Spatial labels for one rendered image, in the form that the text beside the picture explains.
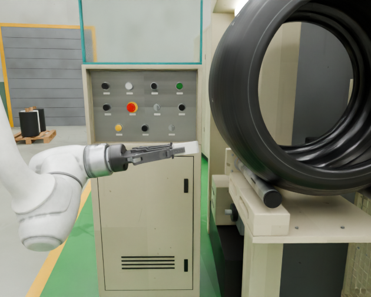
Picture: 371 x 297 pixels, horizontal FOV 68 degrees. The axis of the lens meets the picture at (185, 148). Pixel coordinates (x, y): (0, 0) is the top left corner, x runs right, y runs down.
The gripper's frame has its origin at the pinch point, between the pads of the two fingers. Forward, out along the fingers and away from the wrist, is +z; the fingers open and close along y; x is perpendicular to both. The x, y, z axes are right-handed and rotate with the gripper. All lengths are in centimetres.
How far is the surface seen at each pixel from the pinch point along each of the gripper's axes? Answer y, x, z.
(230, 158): 23.4, 10.7, 15.1
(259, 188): -6.0, 11.8, 17.4
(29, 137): 530, 37, -347
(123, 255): 58, 64, -41
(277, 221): -11.1, 18.7, 19.7
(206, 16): 905, -240, 113
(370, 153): 3, 10, 52
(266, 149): -11.5, 0.4, 18.4
